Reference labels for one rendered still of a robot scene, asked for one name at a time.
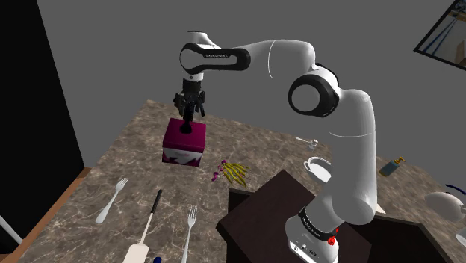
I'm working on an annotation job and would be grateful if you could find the magenta tissue box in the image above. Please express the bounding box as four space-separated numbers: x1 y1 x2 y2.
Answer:
161 117 208 168

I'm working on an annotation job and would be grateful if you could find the yellow and purple flower bunch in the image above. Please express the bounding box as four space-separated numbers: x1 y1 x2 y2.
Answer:
211 158 252 188

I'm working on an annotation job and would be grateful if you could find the small silver fork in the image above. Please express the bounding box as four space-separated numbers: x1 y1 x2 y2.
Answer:
95 177 131 225

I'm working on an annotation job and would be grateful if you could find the large silver fork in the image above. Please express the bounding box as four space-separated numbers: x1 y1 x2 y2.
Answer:
180 205 199 263

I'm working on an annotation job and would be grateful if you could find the dark robot stand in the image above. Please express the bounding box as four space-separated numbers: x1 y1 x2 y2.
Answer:
215 169 455 263

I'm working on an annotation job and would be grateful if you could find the white cup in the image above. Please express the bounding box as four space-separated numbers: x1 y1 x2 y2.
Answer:
303 156 332 185

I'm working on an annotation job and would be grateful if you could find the blue soap dispenser bottle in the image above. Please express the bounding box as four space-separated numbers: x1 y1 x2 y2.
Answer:
379 155 407 178

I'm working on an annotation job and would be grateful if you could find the white rod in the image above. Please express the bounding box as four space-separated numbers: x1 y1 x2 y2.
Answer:
0 214 24 245

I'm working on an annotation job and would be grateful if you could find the white dish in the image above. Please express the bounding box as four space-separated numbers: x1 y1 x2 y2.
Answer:
454 226 466 247

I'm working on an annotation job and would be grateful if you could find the white spatula with black handle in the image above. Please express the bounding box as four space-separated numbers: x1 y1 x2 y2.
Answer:
121 188 164 263

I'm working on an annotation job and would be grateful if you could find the framed wall picture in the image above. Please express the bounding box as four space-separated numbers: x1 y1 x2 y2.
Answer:
413 0 466 72

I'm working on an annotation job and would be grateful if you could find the white teapot with blue handle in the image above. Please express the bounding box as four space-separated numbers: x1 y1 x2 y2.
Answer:
423 183 466 223

